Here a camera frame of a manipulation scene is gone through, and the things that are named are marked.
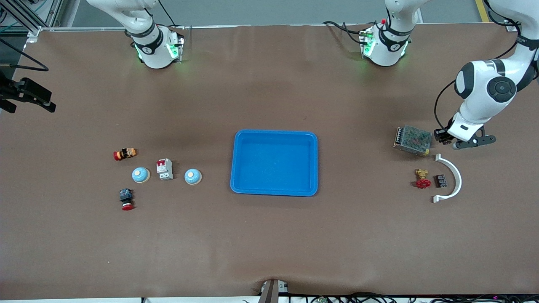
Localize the metal mesh power supply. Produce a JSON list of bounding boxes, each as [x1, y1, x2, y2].
[[393, 125, 433, 157]]

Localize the orange emergency stop button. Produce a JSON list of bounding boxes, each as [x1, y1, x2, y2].
[[113, 147, 137, 161]]

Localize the blue black emergency stop button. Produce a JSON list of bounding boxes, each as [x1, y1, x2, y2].
[[119, 189, 135, 211]]

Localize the white red circuit breaker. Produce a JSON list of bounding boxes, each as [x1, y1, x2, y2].
[[156, 158, 174, 181]]

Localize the blue plastic tray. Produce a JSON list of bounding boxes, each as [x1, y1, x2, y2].
[[230, 129, 319, 197]]

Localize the brown table mat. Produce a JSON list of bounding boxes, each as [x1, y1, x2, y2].
[[0, 23, 539, 300]]

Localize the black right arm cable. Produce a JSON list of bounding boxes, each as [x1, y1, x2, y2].
[[0, 38, 49, 72]]

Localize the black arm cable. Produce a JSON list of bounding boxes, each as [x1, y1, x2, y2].
[[0, 38, 49, 72], [434, 0, 539, 132]]

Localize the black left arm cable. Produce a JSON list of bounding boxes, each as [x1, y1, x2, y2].
[[434, 0, 539, 132]]

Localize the white curved plastic bracket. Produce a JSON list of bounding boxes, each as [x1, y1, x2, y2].
[[433, 154, 462, 204]]

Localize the brass valve red handle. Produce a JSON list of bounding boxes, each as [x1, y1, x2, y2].
[[414, 168, 432, 189]]

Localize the aluminium frame post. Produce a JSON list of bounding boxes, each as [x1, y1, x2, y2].
[[0, 0, 64, 43]]

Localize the black base cables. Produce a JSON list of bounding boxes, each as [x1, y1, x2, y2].
[[323, 20, 367, 45]]

